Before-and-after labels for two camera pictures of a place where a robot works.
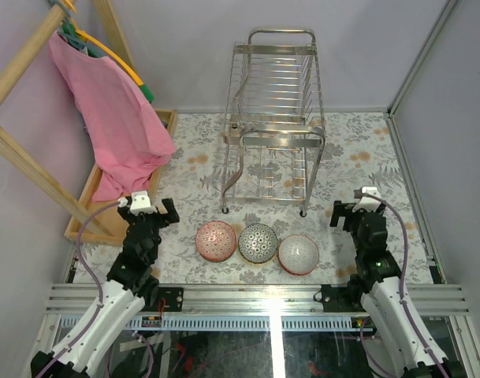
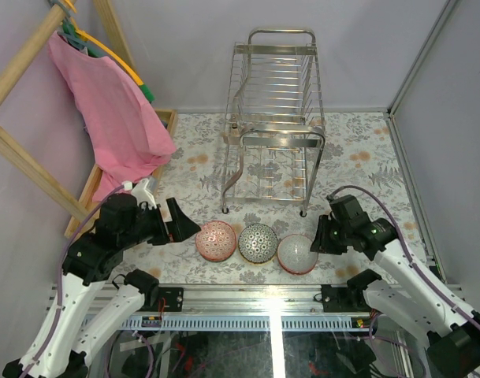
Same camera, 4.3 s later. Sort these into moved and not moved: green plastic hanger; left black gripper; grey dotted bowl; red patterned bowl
Moved: left black gripper
Not moved: green plastic hanger; grey dotted bowl; red patterned bowl
